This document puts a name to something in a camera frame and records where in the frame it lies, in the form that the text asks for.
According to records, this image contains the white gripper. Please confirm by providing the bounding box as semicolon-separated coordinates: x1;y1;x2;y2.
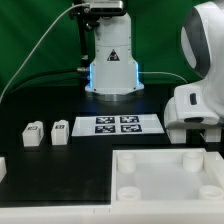
164;80;224;129

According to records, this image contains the white square tabletop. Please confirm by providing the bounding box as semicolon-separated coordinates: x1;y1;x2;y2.
111;148;224;202

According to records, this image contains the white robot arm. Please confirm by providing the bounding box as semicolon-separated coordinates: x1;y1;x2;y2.
86;0;224;129

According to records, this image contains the white tag sheet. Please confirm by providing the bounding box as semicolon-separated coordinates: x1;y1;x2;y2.
72;114;164;137

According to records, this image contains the green backdrop curtain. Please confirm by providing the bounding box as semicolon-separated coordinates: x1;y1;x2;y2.
0;0;224;94

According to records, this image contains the left white obstacle bar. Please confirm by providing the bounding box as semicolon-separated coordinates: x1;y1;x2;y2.
0;157;7;183

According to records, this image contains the camera on black stand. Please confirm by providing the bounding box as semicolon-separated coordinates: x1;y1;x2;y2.
69;0;126;72

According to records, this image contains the black cable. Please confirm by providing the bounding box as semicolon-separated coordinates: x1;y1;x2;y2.
0;68;88;98

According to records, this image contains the white cable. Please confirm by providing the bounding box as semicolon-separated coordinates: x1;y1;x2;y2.
0;3;88;103

